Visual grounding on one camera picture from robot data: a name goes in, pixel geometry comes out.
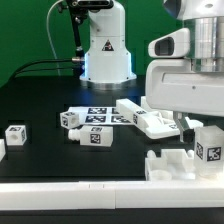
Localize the small white cube block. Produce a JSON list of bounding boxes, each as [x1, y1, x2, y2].
[[5, 125, 27, 146]]

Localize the flat white tagged plate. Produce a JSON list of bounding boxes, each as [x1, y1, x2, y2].
[[69, 107, 130, 125]]

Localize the white fence piece left edge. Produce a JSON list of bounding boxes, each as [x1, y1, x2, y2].
[[0, 139, 6, 162]]

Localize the black cables at base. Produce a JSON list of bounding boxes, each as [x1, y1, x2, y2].
[[9, 56, 84, 80]]

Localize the white chair back frame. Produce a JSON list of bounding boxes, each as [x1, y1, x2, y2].
[[115, 95, 204, 140]]

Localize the white chair seat block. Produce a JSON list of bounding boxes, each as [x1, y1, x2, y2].
[[145, 149, 196, 181]]

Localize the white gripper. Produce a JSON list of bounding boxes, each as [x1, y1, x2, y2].
[[145, 28, 224, 143]]

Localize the white front fence bar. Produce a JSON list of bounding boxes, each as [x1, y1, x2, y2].
[[0, 181, 224, 211]]

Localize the white cable behind robot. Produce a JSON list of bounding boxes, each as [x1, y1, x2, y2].
[[46, 0, 64, 77]]

